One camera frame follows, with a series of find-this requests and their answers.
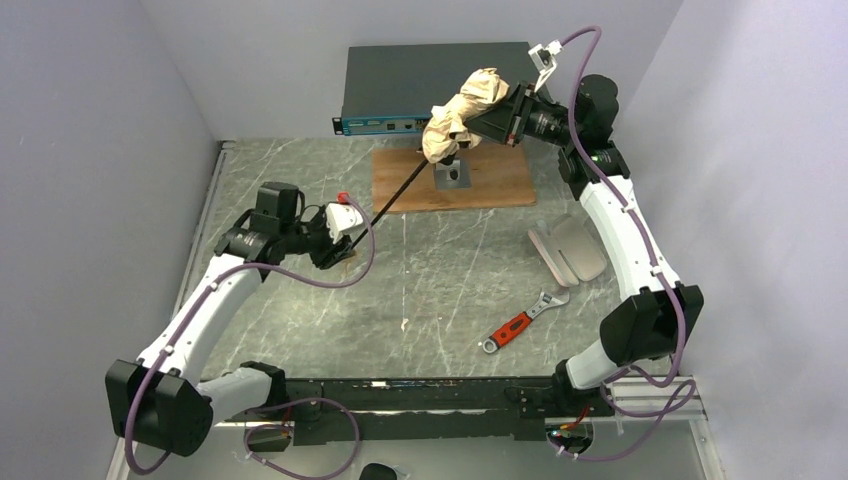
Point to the metal stand bracket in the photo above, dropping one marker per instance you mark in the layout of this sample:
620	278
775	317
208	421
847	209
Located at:
451	173

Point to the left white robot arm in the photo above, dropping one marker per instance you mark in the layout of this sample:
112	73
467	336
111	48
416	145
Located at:
159	399

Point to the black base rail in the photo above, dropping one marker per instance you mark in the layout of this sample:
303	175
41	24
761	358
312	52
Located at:
521	408

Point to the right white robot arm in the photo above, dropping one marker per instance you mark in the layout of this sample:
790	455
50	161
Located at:
658	311

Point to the wooden base board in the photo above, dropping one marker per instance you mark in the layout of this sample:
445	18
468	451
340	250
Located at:
500	178

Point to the aluminium frame rail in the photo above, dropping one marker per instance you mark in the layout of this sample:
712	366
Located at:
118	468

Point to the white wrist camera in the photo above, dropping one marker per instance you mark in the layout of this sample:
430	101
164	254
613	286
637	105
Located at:
342	217
545	62

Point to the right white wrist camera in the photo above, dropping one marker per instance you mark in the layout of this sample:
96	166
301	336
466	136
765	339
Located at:
545	62

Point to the beige black folding umbrella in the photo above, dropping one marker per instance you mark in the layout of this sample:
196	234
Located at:
446	133

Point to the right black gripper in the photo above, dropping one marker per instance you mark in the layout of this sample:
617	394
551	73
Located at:
515	113

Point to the red handled adjustable wrench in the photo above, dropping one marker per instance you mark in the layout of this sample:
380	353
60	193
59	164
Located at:
511	329

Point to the grey network switch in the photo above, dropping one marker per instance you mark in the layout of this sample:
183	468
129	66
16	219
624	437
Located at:
390	89

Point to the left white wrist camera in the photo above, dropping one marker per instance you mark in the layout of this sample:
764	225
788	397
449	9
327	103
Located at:
342	217

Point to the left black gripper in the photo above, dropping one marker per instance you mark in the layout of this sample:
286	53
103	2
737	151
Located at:
327	250

